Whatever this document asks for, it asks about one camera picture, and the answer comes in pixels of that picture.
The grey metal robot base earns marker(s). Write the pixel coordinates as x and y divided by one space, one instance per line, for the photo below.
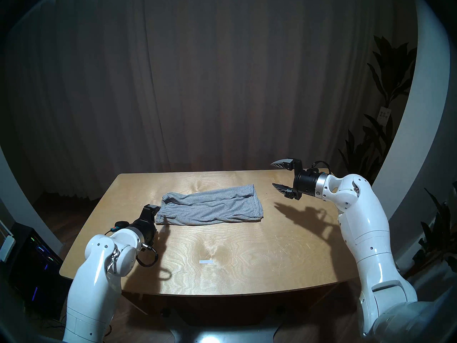
221 335

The white plant tag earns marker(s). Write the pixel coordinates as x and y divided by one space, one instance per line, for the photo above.
384 116

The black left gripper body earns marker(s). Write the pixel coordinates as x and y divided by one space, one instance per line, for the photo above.
148 228

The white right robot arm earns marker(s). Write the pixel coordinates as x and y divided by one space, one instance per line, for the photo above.
371 238

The small white box device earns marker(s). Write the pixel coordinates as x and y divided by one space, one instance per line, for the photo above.
6 248

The grey pants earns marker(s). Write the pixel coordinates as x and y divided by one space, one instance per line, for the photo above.
214 208

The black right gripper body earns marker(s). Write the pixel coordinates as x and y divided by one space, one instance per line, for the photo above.
307 183

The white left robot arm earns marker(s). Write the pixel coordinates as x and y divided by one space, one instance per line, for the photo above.
96 285

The black computer tower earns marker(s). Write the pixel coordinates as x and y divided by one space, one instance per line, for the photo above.
32 267

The tall dark leafy plant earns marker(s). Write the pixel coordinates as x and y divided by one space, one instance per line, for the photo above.
387 74

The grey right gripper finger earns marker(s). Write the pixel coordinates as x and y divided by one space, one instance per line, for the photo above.
285 190
284 163

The brown pleated curtain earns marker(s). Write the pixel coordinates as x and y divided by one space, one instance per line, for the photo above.
214 85

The small dark potted plant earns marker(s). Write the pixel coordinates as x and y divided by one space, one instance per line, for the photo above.
437 235

